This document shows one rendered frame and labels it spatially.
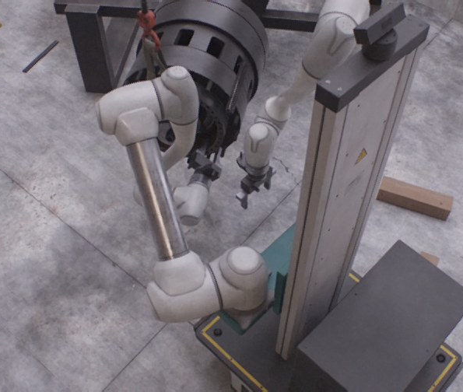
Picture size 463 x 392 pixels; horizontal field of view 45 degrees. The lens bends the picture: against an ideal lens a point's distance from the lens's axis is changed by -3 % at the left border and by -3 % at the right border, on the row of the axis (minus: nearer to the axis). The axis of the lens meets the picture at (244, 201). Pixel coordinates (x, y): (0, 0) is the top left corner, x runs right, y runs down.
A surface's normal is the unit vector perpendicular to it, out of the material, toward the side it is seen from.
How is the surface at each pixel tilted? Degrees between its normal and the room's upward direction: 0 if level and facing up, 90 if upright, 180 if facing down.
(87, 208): 0
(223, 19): 24
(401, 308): 0
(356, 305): 0
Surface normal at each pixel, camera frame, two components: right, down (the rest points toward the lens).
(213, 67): 0.52, -0.40
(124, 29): 0.01, -0.58
